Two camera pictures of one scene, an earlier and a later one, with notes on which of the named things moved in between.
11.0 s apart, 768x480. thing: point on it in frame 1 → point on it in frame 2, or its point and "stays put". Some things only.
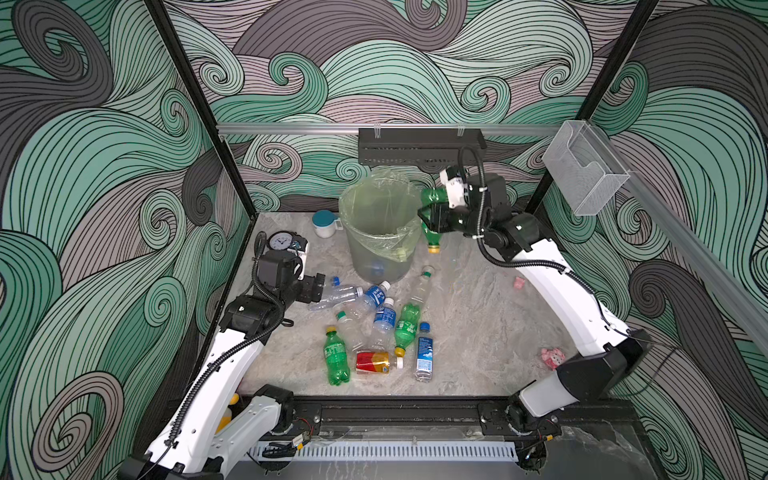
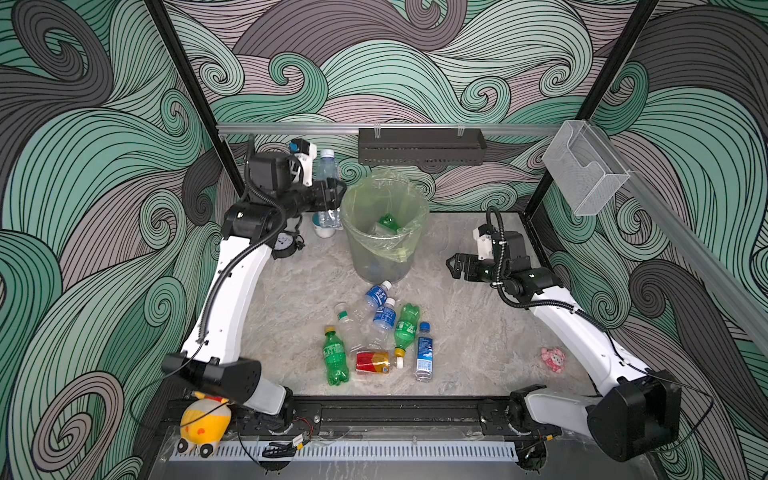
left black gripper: (311, 288) → (333, 198)
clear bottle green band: (352, 335) stays put
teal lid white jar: (326, 223) stays put
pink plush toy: (553, 357) stays put
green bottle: (431, 197) → (389, 221)
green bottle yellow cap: (406, 327) stays put
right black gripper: (442, 212) → (472, 274)
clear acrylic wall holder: (584, 170) stays put
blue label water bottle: (425, 352) stays put
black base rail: (409, 418) stays put
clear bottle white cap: (336, 296) → (327, 168)
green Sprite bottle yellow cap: (336, 358) stays put
